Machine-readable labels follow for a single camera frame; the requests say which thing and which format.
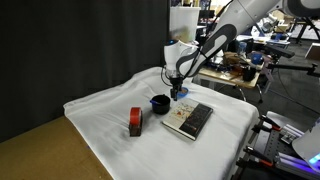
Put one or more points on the black perforated breadboard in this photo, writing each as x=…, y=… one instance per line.
x=271, y=145

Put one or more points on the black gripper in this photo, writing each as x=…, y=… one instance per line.
x=175, y=81

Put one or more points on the white plastic storage bin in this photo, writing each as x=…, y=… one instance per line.
x=181, y=20

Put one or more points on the blue pen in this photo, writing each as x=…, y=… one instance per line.
x=154, y=102

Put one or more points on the white tablecloth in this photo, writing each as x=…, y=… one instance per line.
x=166, y=156

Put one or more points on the blue bowl of cereal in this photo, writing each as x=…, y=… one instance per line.
x=184, y=93

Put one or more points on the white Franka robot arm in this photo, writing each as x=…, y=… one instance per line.
x=233, y=20

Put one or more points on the black clamp with orange grip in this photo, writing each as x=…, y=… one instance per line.
x=266, y=122
x=256, y=158

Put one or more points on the black and cream textbook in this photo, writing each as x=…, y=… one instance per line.
x=193, y=120

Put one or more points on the small black cup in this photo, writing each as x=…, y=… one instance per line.
x=249, y=74

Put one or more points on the cluttered wooden desk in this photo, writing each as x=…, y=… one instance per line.
x=230, y=77

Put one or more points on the black camera boom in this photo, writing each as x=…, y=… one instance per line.
x=293, y=67

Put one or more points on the blue cup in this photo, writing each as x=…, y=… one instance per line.
x=256, y=58

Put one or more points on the aluminium extrusion bar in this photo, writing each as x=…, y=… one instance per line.
x=291, y=132
x=296, y=128
x=293, y=163

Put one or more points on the tape dispenser with red tape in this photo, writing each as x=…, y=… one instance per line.
x=135, y=121

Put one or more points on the brown wooden board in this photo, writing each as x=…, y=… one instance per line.
x=40, y=156

